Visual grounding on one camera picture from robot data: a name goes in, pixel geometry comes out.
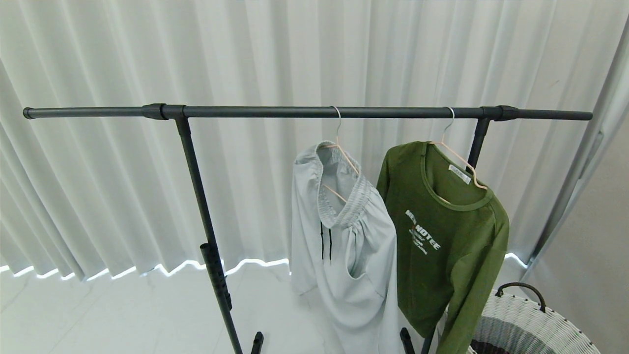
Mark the pink clothes hanger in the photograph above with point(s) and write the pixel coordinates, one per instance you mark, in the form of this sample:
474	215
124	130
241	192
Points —
462	160
346	155

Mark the pale grey shorts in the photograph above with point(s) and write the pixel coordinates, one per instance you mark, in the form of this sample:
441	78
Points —
358	285

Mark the green garment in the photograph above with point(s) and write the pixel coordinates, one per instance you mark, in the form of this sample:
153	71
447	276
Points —
442	275

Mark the black clothes rack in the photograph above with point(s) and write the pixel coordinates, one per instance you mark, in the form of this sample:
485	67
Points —
245	112

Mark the white laundry basket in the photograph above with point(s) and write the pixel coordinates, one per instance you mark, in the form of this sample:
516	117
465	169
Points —
535	329

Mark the white curtain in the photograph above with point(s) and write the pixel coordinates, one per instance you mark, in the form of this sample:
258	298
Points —
147	49

